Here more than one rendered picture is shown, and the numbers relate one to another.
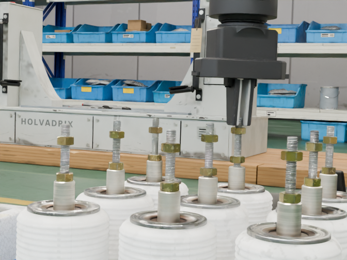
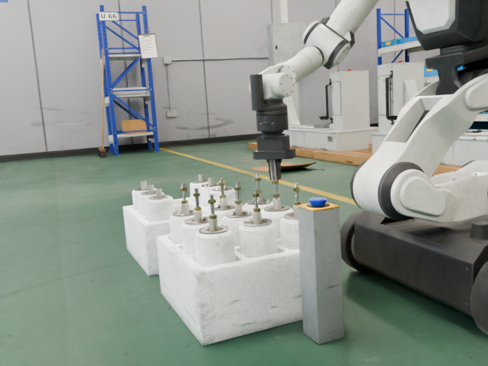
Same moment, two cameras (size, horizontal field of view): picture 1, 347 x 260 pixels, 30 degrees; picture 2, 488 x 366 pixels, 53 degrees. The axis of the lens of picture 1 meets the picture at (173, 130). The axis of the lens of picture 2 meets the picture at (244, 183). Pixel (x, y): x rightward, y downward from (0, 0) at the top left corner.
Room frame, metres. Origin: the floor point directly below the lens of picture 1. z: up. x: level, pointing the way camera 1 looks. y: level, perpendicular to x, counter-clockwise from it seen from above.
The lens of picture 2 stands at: (-0.18, -0.99, 0.55)
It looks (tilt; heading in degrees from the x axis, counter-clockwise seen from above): 9 degrees down; 45
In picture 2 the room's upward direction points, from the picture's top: 4 degrees counter-clockwise
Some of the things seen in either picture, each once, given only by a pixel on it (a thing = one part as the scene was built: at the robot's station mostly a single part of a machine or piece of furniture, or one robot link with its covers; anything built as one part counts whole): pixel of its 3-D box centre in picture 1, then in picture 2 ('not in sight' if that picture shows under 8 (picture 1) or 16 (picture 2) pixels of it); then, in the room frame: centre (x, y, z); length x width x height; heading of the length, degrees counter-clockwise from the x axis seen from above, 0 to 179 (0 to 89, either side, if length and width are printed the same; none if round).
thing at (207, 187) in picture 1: (207, 191); (238, 210); (0.74, -0.04, 0.26); 0.02 x 0.02 x 0.03
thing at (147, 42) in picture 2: not in sight; (147, 43); (3.76, 4.61, 1.45); 0.25 x 0.03 x 0.39; 156
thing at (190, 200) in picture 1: (207, 202); (239, 214); (0.74, -0.04, 0.25); 0.08 x 0.08 x 0.01
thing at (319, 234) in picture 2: not in sight; (321, 272); (0.70, -0.34, 0.16); 0.07 x 0.07 x 0.31; 68
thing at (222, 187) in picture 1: (236, 189); (277, 208); (0.85, -0.08, 0.25); 0.08 x 0.08 x 0.01
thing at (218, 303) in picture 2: not in sight; (242, 270); (0.74, -0.04, 0.09); 0.39 x 0.39 x 0.18; 68
